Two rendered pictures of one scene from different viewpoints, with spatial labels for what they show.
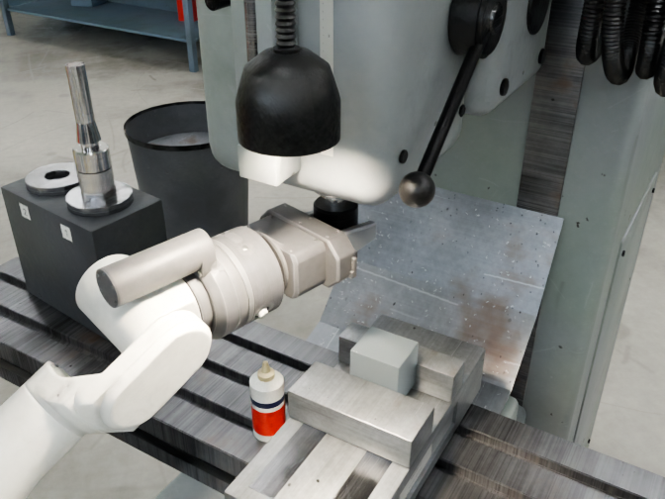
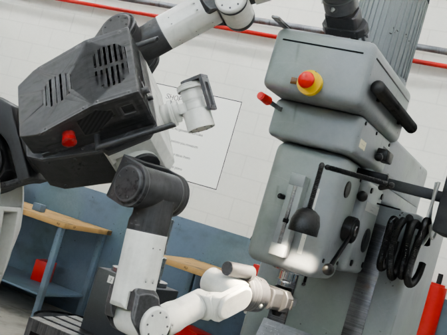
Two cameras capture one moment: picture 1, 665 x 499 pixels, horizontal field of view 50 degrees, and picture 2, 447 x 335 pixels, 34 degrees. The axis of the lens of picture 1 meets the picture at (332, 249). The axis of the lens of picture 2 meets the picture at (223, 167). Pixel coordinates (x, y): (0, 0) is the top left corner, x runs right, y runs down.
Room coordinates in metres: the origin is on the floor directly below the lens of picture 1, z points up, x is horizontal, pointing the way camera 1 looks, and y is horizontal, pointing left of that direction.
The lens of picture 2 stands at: (-1.26, 0.41, 1.43)
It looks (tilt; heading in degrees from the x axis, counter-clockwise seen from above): 3 degrees up; 355
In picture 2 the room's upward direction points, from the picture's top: 16 degrees clockwise
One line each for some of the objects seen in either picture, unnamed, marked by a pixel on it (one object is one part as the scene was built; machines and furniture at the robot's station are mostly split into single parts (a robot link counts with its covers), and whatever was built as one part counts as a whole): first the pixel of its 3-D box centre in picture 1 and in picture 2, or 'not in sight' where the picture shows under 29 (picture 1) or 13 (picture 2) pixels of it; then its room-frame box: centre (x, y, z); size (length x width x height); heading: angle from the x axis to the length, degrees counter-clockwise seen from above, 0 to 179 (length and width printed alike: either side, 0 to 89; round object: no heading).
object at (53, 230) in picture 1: (89, 245); (130, 307); (0.92, 0.36, 1.06); 0.22 x 0.12 x 0.20; 52
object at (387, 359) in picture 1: (383, 366); not in sight; (0.62, -0.06, 1.07); 0.06 x 0.05 x 0.06; 60
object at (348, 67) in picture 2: not in sight; (342, 89); (0.67, -0.01, 1.81); 0.47 x 0.26 x 0.16; 149
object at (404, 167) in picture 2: not in sight; (368, 171); (1.09, -0.26, 1.66); 0.80 x 0.23 x 0.20; 149
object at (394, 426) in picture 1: (359, 411); not in sight; (0.58, -0.03, 1.05); 0.15 x 0.06 x 0.04; 60
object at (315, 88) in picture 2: not in sight; (309, 82); (0.46, 0.11, 1.76); 0.06 x 0.02 x 0.06; 59
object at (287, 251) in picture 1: (269, 263); (260, 296); (0.59, 0.06, 1.23); 0.13 x 0.12 x 0.10; 44
